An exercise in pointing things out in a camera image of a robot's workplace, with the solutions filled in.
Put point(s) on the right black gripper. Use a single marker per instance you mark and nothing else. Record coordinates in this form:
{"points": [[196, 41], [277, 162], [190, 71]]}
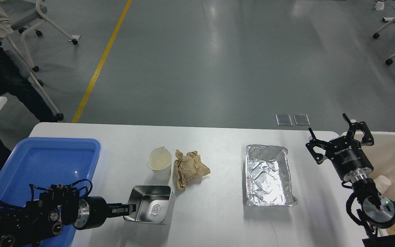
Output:
{"points": [[350, 159]]}

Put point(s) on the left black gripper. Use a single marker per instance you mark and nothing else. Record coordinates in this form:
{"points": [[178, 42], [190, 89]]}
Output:
{"points": [[93, 211]]}

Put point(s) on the square metal tray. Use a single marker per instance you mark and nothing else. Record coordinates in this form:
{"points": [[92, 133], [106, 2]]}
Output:
{"points": [[154, 204]]}

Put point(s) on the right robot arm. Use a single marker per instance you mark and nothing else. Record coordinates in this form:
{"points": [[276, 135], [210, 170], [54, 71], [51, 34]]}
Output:
{"points": [[366, 206]]}

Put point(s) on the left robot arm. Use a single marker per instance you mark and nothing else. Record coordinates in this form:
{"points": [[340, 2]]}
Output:
{"points": [[50, 209]]}

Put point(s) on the floor socket plate right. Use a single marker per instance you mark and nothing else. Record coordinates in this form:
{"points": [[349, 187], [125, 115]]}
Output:
{"points": [[301, 119]]}

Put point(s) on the floor socket plate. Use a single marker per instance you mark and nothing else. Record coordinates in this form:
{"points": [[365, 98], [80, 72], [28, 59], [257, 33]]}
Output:
{"points": [[301, 119], [284, 120]]}

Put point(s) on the paper cup in bin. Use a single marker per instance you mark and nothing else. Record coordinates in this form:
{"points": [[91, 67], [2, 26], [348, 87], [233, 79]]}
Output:
{"points": [[383, 183]]}

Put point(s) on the floor socket plate left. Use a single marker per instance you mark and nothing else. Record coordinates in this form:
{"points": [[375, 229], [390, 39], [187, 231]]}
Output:
{"points": [[284, 120]]}

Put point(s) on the white paper cup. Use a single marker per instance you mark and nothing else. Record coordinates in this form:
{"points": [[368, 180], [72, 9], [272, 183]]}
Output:
{"points": [[159, 162]]}

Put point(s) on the crumpled brown paper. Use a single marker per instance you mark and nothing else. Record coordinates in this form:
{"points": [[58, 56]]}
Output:
{"points": [[188, 167]]}

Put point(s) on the aluminium foil tray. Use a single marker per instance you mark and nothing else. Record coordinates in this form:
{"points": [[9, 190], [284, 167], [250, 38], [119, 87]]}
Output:
{"points": [[268, 177]]}

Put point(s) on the blue plastic tray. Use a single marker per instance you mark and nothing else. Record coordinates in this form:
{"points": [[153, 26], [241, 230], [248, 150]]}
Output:
{"points": [[45, 161]]}

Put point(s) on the grey office chair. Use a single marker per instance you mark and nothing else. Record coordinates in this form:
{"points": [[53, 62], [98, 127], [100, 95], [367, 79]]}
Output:
{"points": [[26, 17]]}

